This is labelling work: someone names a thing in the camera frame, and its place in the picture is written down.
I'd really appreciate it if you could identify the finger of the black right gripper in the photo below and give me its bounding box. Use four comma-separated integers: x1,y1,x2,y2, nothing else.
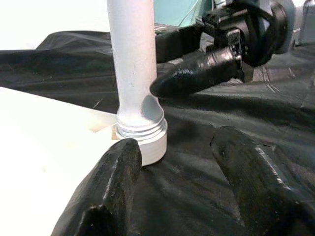
150,48,243,99
155,24,205,64

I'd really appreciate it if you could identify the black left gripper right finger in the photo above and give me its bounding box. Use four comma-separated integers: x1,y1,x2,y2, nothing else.
210,125,315,236

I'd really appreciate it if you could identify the teal glass panel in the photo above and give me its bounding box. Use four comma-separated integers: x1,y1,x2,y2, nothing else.
154,0,215,27

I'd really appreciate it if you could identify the black plastic cover sheet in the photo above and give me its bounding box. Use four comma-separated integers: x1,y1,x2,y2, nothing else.
0,30,315,236

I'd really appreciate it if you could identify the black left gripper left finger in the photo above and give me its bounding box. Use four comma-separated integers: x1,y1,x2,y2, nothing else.
50,138,143,236

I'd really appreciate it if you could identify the white plastic table top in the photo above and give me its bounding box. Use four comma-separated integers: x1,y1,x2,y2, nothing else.
0,86,168,236

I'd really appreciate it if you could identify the white plastic table leg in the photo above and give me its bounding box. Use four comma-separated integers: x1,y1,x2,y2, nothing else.
106,0,168,141

